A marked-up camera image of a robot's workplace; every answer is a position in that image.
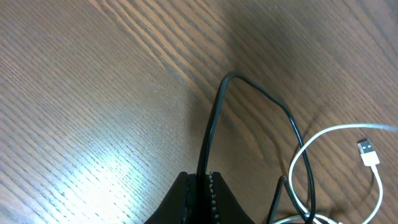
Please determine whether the white usb cable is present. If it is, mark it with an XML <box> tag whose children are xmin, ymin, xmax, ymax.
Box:
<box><xmin>273</xmin><ymin>123</ymin><xmax>398</xmax><ymax>224</ymax></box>

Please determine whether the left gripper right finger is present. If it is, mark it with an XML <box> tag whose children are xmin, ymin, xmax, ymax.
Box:
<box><xmin>208</xmin><ymin>172</ymin><xmax>254</xmax><ymax>224</ymax></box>

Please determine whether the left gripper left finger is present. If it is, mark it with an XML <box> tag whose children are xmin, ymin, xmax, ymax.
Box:
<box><xmin>145</xmin><ymin>172</ymin><xmax>188</xmax><ymax>224</ymax></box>

